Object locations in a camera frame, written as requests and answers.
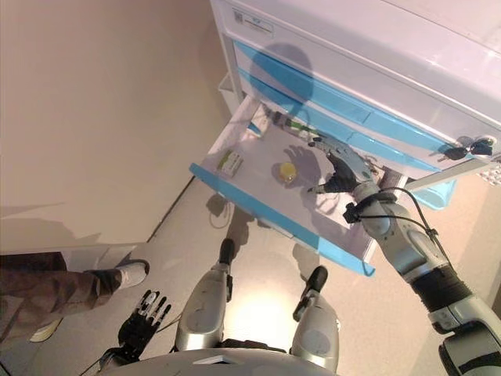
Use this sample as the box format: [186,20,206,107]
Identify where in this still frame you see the right robot hand black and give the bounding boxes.
[307,133,373,195]

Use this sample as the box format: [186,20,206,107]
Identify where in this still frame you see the left robot hand black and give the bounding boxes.
[117,289,173,360]

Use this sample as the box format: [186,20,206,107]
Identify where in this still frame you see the white blue cart drawer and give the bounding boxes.
[189,96,410,279]

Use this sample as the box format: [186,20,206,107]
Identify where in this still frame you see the yellow medicine bottle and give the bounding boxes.
[279,161,298,185]

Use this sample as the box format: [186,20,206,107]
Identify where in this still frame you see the green white medicine packet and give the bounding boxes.
[287,119,314,138]

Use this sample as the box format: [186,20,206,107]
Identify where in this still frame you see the green white medicine box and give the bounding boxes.
[217,151,244,176]

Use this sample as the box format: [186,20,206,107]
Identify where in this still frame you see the white grey sneaker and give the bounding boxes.
[84,258,152,291]
[29,316,63,344]

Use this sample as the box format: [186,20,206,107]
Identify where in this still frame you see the left robot leg silver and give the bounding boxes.
[174,238,236,353]

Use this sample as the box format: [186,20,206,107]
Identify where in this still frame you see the robot torso silver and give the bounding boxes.
[103,347,332,376]

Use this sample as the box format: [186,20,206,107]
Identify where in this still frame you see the light blue side bin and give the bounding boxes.
[410,179,457,211]

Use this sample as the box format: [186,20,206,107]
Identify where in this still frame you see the person leg camouflage trousers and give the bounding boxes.
[0,252,122,342]

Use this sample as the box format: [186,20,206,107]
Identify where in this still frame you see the white blue medical cart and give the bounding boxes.
[209,0,501,189]

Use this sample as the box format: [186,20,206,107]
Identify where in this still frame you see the black cart keys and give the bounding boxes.
[436,135,496,164]

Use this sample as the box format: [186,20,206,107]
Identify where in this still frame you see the white mesh basket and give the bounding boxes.
[479,152,501,185]

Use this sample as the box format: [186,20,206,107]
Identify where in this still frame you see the cart label sticker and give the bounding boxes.
[232,9,275,38]

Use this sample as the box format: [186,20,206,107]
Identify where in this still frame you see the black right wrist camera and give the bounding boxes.
[343,201,363,224]

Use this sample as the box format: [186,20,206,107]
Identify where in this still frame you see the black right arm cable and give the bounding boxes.
[367,187,445,255]

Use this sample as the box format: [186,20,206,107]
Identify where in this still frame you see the white floor cable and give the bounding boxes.
[209,199,232,229]

